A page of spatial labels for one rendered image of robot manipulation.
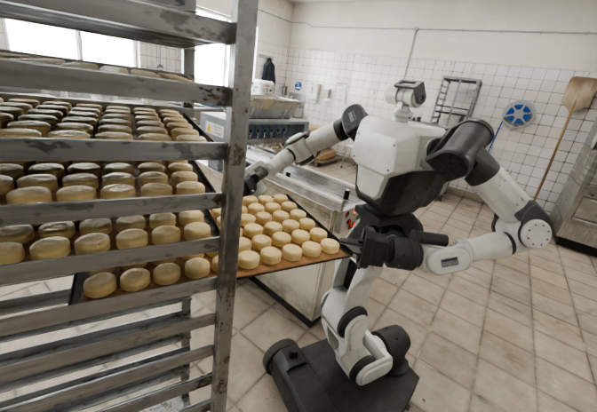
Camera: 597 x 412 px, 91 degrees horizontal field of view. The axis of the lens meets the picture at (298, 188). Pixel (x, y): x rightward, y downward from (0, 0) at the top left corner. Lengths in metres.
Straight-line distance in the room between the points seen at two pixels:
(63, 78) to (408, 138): 0.78
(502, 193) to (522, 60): 4.78
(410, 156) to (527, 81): 4.76
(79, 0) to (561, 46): 5.54
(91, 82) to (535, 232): 0.99
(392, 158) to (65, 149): 0.77
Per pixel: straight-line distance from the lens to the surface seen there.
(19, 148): 0.51
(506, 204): 0.95
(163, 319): 1.24
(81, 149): 0.50
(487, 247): 0.95
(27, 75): 0.49
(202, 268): 0.66
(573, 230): 4.83
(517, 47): 5.68
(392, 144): 0.93
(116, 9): 0.48
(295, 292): 1.97
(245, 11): 0.48
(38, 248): 0.62
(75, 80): 0.48
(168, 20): 0.49
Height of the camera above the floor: 1.45
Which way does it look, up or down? 20 degrees down
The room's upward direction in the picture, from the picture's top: 8 degrees clockwise
